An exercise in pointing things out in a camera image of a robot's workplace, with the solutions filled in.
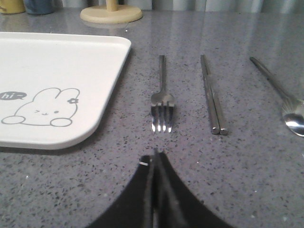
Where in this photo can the silver metal spoon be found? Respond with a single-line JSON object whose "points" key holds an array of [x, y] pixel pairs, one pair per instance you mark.
{"points": [[292, 108]]}

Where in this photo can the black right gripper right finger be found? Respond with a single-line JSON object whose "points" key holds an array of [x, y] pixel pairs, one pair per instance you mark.
{"points": [[176, 206]]}

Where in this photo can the wooden mug tree stand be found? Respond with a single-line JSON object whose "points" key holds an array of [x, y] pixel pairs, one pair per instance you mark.
{"points": [[111, 13]]}

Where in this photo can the blue enamel mug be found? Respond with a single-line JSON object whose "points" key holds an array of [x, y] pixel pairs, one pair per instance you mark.
{"points": [[38, 7]]}

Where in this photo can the silver metal chopstick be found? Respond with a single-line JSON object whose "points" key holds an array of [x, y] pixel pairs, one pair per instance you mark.
{"points": [[223, 126], [213, 120]]}

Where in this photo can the yellow enamel mug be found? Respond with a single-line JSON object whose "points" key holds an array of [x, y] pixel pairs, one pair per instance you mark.
{"points": [[12, 6]]}

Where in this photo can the silver metal fork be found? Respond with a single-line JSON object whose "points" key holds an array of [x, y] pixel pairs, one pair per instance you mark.
{"points": [[162, 104]]}

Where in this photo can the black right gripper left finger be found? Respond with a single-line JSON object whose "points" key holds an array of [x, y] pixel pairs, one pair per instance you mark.
{"points": [[134, 207]]}

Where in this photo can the cream tray with rabbit print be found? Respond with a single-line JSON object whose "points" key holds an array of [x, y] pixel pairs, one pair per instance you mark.
{"points": [[54, 88]]}

